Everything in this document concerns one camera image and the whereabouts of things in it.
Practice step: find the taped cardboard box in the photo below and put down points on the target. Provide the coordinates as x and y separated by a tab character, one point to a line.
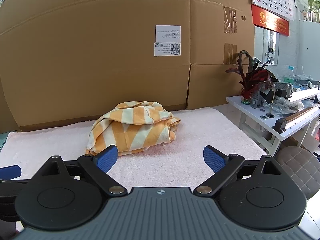
215	85

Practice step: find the beige checkered stool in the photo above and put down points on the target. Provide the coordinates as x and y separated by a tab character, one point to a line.
297	167

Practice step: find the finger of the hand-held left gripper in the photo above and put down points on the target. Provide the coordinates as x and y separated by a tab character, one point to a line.
10	172

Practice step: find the red wall calendar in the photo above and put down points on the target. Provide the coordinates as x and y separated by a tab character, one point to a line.
271	2

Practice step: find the clear plastic bottle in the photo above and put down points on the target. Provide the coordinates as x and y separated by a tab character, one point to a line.
291	73

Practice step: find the white side table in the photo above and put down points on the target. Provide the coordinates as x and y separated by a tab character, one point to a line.
250	112

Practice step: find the white shipping label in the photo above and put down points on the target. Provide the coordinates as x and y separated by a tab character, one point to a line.
168	33

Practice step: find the grey sealing machine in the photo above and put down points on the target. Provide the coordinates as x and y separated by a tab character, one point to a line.
282	86

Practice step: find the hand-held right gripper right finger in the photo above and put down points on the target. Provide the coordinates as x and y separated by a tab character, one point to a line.
214	158

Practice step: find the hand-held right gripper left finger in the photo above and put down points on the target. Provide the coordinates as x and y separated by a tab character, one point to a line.
107	158

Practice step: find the brown tape patch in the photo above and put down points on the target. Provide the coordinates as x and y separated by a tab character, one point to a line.
230	53

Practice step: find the red leafed potted plant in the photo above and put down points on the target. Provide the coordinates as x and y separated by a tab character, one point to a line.
252	80

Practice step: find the sealing machine with wooden bar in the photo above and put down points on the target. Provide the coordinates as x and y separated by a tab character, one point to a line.
280	125

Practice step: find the pink towel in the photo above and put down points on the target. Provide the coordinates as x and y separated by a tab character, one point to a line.
200	140

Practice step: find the orange white striped shirt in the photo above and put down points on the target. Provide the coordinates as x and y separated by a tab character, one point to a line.
130	132

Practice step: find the clear tape patch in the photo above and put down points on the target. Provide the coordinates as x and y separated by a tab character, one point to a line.
230	20

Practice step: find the large cardboard box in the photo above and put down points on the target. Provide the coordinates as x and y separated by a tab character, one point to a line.
87	55

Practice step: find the green leafy plant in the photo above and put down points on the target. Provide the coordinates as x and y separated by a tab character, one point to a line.
313	10

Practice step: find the teal striped mat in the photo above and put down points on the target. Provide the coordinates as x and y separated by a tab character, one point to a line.
3	141

